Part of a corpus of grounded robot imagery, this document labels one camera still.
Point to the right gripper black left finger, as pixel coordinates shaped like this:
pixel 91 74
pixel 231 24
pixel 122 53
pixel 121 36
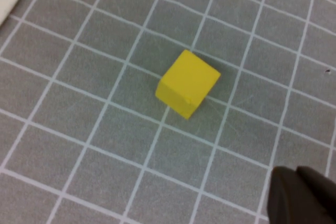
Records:
pixel 288 203

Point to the yellow foam cube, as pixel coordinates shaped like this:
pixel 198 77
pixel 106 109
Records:
pixel 187 82

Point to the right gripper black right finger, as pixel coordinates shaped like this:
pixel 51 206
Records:
pixel 320 184

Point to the grey grid table mat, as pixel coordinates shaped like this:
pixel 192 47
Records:
pixel 78 129

